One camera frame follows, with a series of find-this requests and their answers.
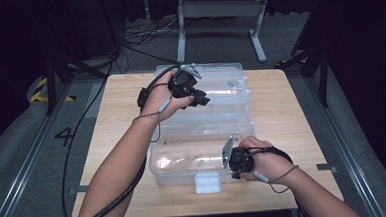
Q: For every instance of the yellow black floor tape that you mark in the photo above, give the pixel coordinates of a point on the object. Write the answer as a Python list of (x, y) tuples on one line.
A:
[(37, 96)]

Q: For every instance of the person's right hand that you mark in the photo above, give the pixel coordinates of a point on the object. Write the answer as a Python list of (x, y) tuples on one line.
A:
[(270, 164)]

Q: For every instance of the grey floor tape strip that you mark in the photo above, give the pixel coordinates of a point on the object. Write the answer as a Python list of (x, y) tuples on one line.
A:
[(326, 167), (76, 190)]

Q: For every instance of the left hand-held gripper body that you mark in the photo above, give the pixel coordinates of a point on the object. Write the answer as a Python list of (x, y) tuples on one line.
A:
[(181, 84)]

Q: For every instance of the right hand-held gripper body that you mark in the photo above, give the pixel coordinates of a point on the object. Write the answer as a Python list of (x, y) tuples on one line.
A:
[(241, 160)]

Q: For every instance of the person's left hand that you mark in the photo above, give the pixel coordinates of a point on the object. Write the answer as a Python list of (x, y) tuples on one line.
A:
[(159, 100)]

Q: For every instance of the clear plastic storage box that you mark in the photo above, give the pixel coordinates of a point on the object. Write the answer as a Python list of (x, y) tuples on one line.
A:
[(196, 151)]

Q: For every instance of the black metal stand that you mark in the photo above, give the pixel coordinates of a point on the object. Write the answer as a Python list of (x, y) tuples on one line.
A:
[(322, 75)]

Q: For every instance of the black tripod stand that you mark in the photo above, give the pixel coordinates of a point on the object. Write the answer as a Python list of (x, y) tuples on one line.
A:
[(50, 82)]

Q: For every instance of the white metal desk frame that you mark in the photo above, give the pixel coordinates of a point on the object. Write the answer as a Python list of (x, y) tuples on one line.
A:
[(221, 8)]

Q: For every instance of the metal floor rail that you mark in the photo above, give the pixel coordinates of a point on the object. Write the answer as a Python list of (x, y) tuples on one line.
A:
[(350, 160), (24, 170)]

